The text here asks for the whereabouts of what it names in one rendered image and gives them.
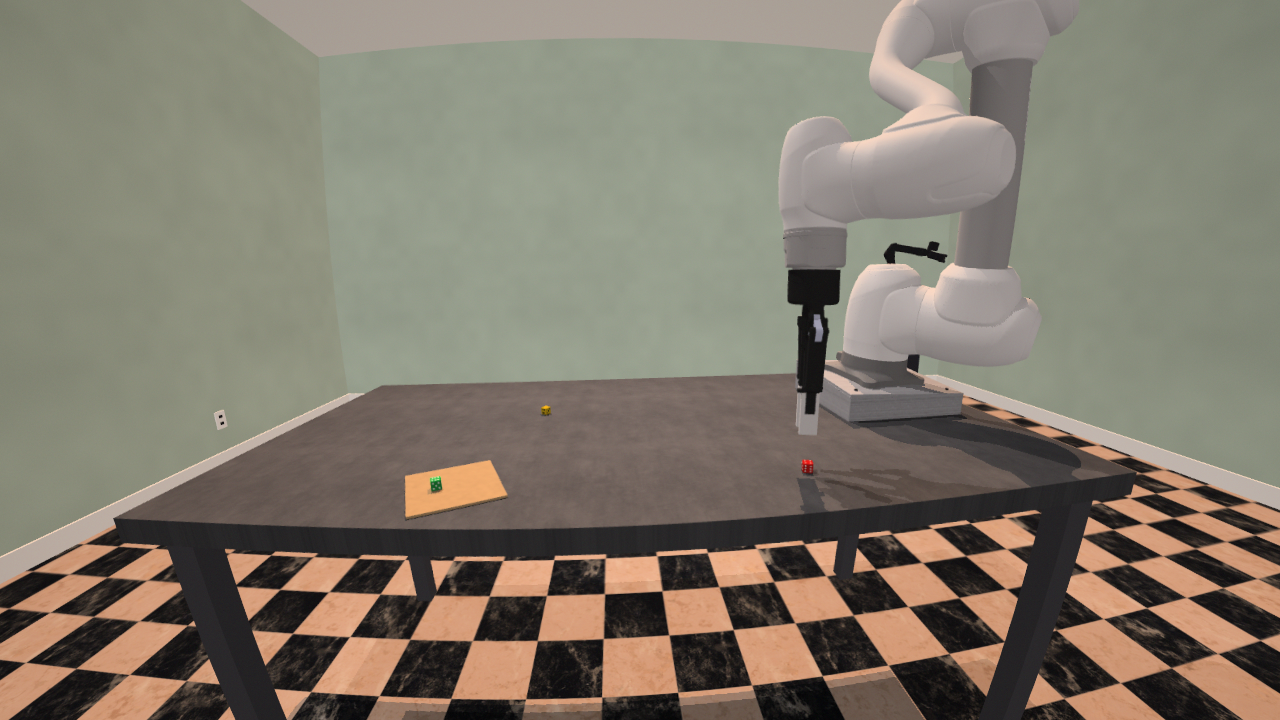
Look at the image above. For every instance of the orange mat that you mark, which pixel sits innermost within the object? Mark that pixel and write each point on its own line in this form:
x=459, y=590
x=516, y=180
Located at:
x=462, y=486

